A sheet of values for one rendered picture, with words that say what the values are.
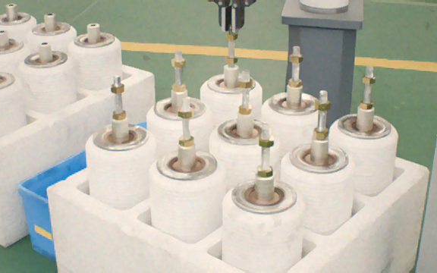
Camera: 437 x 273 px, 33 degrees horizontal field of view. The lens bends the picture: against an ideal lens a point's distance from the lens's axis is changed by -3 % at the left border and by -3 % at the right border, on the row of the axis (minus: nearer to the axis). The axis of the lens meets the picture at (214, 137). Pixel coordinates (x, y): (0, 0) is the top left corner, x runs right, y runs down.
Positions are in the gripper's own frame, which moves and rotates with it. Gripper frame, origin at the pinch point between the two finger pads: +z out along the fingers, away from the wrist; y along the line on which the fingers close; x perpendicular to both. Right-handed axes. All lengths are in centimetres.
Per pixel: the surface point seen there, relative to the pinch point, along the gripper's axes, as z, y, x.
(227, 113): 13.4, 1.6, -4.6
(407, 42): 36, 8, 105
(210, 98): 11.4, -1.3, -4.6
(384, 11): 36, -6, 131
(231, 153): 11.5, 8.7, -19.1
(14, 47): 10.4, -42.2, -1.1
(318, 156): 9.8, 20.3, -18.2
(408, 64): 36, 12, 88
